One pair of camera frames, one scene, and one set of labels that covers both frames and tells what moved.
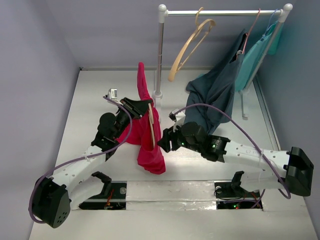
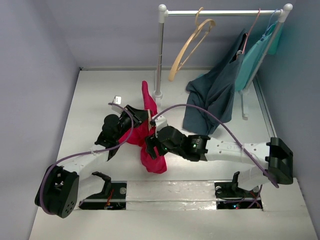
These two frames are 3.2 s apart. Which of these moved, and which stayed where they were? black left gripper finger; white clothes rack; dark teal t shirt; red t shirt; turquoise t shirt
Moved: red t shirt; black left gripper finger
Stayed: dark teal t shirt; turquoise t shirt; white clothes rack
